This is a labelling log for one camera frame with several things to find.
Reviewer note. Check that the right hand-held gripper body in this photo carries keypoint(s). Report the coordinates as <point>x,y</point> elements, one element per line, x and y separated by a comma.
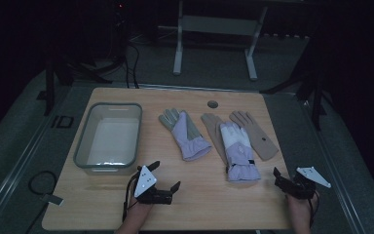
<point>300,188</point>

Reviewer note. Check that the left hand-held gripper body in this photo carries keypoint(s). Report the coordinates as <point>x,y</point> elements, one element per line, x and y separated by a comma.
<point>145,180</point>

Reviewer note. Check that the beige knit glove dark dot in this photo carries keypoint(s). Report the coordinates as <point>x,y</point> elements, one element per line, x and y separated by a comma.
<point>259,139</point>

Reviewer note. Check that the lilac ski glove grey palm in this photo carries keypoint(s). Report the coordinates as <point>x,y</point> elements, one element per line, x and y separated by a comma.
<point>188,143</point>

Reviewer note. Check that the lilac ski glove white fingers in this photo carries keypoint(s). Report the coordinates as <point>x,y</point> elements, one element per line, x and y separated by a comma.
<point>238,152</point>

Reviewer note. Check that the clear plastic bin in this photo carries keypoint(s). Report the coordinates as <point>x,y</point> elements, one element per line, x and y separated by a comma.
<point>113,139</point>

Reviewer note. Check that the plain beige knit glove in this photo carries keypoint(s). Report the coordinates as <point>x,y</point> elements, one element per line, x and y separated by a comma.
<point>211,126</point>

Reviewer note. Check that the person's right hand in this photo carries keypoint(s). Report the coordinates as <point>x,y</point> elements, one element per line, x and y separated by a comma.
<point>298,208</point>

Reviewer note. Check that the person's left hand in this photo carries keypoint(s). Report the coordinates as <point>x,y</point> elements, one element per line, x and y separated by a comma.
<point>139,209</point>

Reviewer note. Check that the black tripod stand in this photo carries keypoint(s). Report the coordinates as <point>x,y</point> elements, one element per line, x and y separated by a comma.
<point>317,97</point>
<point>49,87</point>

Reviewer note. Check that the small grey floor plate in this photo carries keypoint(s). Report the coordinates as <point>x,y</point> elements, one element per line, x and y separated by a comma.
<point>52,199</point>

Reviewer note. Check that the dark equipment with red light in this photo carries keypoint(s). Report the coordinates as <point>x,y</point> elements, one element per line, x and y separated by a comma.
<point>120,5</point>

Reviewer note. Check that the white metal stand frame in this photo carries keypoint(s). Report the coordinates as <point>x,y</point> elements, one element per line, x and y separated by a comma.
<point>219,25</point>

